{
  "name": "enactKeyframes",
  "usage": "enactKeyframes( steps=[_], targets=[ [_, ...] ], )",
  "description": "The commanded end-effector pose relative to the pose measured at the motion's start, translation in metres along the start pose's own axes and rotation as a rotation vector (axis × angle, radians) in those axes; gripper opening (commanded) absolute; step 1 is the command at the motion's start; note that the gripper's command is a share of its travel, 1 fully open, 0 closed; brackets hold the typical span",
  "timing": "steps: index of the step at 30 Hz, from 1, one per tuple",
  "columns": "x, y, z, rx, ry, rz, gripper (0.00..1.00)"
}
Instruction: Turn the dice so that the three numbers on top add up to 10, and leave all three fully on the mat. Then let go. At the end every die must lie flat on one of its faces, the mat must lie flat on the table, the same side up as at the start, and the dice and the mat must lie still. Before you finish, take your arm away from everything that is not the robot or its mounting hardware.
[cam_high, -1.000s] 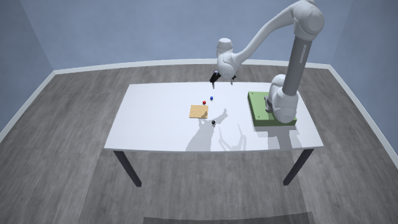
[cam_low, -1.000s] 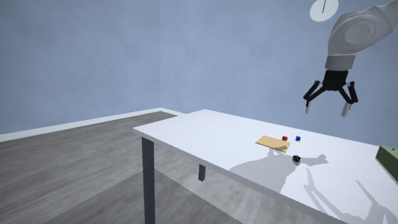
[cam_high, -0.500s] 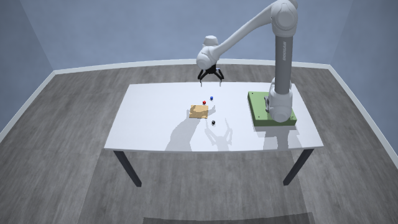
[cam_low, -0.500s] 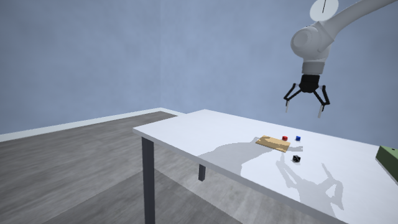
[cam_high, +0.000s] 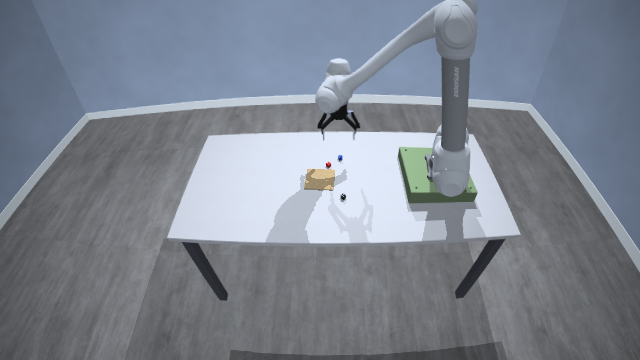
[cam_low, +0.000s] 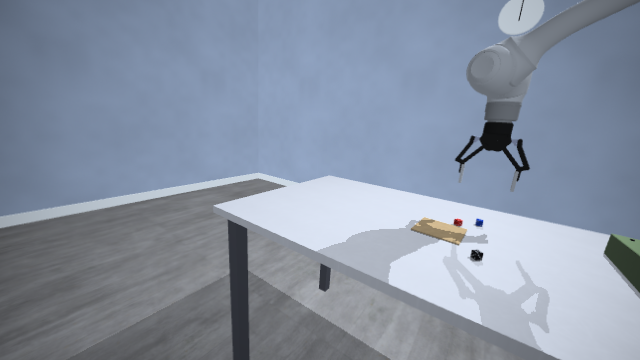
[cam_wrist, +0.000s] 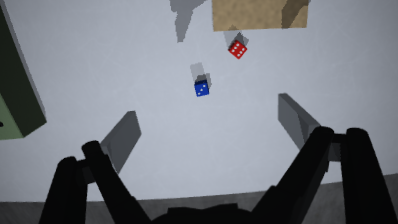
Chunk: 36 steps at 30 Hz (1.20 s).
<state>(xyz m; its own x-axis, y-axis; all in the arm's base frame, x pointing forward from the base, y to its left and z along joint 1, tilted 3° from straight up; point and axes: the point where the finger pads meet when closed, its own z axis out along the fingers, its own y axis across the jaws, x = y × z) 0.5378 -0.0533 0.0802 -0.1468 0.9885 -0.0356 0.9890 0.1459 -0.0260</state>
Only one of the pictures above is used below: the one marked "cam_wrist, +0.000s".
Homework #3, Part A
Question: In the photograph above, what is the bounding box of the red die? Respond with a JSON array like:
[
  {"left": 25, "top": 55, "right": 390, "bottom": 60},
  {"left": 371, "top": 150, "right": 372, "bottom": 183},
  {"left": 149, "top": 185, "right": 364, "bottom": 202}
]
[{"left": 228, "top": 40, "right": 247, "bottom": 59}]

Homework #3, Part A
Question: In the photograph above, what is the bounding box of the tan flat mat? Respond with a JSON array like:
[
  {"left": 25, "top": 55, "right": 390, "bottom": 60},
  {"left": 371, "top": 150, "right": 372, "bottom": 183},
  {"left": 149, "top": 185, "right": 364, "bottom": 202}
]
[{"left": 212, "top": 0, "right": 309, "bottom": 32}]

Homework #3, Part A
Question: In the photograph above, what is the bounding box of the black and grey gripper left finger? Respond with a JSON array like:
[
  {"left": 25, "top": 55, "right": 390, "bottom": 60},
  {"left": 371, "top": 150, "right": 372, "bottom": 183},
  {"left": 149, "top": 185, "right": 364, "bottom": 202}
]
[{"left": 39, "top": 111, "right": 153, "bottom": 224}]

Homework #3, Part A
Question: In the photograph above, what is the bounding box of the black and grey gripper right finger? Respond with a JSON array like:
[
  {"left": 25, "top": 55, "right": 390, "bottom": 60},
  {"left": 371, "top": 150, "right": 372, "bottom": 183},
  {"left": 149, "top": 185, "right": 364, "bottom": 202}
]
[{"left": 240, "top": 93, "right": 398, "bottom": 224}]

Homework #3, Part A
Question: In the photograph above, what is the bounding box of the blue die with white pips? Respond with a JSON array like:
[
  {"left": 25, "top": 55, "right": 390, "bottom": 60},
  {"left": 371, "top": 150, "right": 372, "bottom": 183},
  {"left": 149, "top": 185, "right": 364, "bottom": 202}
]
[{"left": 194, "top": 80, "right": 209, "bottom": 97}]

